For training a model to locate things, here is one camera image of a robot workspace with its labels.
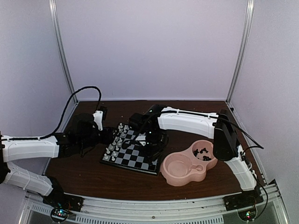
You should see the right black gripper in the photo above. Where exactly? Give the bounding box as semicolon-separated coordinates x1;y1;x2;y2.
139;129;167;164

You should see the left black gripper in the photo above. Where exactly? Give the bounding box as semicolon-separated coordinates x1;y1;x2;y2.
78;126;119;150

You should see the black and white chessboard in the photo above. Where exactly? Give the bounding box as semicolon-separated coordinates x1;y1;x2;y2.
100;124;162;175

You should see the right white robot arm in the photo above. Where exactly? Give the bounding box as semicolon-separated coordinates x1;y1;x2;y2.
128;105;257;206

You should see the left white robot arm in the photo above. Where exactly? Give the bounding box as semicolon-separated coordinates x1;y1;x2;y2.
0;111;117;207

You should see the pile of black chess pieces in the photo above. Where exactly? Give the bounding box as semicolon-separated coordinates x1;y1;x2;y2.
193;148;212;161

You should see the white bishop piece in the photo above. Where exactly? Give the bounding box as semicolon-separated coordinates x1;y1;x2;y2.
107;144;114;150

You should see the pink double pet bowl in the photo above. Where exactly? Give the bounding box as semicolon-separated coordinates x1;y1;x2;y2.
160;140;218;187

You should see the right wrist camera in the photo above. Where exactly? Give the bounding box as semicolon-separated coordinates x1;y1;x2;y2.
135;135;146;146

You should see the left black cable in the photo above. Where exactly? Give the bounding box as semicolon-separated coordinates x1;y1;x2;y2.
38;85;103;140

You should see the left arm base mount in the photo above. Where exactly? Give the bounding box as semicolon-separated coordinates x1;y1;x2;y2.
42;194;84;212

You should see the front aluminium rail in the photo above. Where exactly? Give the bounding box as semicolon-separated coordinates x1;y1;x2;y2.
17;184;290;224

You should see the left aluminium frame post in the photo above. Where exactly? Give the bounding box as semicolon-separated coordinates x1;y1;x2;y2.
49;0;75;94

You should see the aluminium frame post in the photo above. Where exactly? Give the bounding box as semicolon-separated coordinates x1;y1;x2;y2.
226;0;255;104
49;0;75;94

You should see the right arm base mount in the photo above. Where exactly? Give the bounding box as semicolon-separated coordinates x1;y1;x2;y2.
223;192;263;211

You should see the right aluminium frame post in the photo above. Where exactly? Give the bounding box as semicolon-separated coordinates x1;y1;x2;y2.
226;0;255;104

